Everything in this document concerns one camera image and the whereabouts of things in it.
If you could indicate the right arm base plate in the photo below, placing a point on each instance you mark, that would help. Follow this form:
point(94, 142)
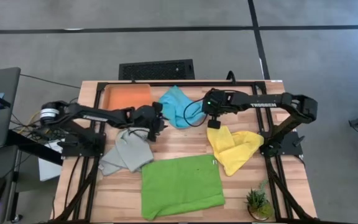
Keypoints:
point(286, 149)

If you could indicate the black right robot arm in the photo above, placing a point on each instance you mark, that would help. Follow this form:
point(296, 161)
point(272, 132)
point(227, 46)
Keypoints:
point(266, 104)

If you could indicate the orange plastic tray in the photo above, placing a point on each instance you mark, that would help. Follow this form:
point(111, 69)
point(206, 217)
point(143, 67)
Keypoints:
point(126, 96)

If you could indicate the white box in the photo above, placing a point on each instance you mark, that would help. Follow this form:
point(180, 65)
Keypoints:
point(50, 169)

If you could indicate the black perforated computer tower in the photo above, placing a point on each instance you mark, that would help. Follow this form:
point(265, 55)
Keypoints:
point(157, 70)

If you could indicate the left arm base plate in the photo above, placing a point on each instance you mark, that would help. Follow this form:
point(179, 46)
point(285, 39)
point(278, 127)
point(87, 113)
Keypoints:
point(79, 153)

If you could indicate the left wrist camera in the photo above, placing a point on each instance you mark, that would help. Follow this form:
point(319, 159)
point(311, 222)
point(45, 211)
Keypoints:
point(154, 133)

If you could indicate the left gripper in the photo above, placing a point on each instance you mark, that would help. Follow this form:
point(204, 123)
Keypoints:
point(145, 115)

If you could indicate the green microfiber towel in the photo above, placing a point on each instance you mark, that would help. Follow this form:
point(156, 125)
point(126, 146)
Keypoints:
point(179, 186)

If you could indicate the grey microfiber towel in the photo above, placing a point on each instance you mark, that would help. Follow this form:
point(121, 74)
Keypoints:
point(129, 152)

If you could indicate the yellow microfiber towel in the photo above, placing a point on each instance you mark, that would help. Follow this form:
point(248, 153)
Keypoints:
point(228, 149)

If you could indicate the small potted succulent plant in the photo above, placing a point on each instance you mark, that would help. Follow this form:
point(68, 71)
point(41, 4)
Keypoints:
point(258, 202)

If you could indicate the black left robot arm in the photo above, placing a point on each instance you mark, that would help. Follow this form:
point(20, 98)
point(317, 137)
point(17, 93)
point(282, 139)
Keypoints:
point(89, 113)

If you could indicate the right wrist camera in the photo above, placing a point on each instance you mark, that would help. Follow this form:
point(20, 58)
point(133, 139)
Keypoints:
point(213, 124)

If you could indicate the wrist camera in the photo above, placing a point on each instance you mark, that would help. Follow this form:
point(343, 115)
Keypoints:
point(154, 133)
point(213, 124)

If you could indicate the black aluminium table frame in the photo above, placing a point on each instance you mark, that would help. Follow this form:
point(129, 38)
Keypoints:
point(197, 83)

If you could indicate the blue microfiber towel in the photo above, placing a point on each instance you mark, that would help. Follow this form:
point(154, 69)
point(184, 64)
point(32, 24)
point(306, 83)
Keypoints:
point(176, 105)

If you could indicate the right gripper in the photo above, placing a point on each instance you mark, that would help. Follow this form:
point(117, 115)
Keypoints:
point(216, 101)

